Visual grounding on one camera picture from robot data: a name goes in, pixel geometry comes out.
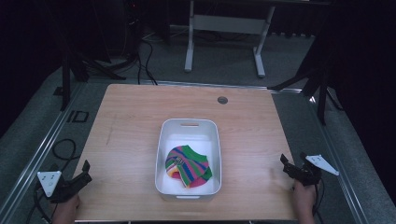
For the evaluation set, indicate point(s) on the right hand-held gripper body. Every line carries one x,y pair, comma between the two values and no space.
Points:
309,172

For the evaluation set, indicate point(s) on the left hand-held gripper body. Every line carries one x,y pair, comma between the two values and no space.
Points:
63,188

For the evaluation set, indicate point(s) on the person's left hand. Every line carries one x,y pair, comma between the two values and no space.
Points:
66,211

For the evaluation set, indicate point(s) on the person's right hand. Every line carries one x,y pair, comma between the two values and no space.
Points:
303,202

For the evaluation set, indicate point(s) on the black metal stand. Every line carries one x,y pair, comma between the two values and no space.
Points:
66,77
322,93

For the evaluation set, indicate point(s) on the grey round table grommet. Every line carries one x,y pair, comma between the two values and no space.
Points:
222,100

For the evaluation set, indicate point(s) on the colourful striped sock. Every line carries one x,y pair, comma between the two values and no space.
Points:
199,179
190,161

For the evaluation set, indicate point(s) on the white plastic bin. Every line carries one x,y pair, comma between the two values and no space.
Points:
190,130

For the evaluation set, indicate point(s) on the aluminium floor rail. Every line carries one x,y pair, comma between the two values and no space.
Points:
34,161
341,168

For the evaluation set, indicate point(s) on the white desk frame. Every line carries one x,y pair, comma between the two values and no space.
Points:
229,24

